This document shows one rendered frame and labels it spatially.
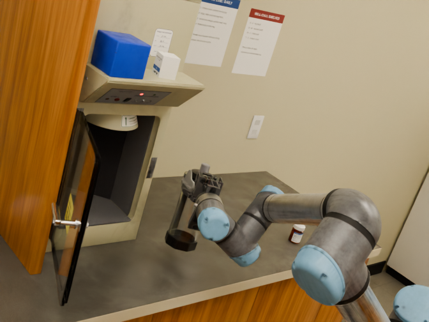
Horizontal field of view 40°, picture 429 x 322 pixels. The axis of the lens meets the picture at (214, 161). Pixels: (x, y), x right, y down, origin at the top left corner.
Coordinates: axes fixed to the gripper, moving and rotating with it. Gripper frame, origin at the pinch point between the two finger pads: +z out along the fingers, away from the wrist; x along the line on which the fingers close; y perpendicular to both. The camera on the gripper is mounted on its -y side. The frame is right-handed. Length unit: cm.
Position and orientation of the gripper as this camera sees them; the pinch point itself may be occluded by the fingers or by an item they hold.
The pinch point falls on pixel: (199, 185)
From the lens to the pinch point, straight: 178.2
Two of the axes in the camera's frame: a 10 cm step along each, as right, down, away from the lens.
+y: 3.2, -9.1, -2.6
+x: -9.4, -2.7, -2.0
